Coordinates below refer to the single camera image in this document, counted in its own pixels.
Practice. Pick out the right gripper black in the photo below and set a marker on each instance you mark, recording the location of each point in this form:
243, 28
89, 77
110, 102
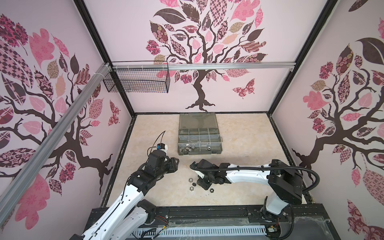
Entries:
200, 182

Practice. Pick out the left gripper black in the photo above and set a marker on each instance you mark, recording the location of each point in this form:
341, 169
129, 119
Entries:
173, 166

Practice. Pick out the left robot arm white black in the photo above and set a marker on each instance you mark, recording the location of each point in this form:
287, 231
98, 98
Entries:
130, 210

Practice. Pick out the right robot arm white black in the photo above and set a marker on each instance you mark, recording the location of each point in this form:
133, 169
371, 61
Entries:
285, 181

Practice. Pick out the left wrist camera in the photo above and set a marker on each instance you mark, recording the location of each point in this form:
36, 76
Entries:
162, 147

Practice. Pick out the white slotted cable duct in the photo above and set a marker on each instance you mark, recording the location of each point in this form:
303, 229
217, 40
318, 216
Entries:
178, 232

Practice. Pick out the black wire mesh basket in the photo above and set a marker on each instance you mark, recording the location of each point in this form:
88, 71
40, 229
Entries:
138, 77

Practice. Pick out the aluminium rail back wall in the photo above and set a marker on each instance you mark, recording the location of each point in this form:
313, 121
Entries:
220, 66

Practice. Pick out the aluminium rail wall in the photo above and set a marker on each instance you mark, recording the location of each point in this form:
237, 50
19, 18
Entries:
220, 66
13, 193

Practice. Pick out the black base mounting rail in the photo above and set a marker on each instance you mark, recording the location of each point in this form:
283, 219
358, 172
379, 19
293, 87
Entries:
249, 213

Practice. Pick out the aluminium rail left wall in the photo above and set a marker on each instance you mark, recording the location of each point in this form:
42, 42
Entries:
13, 193

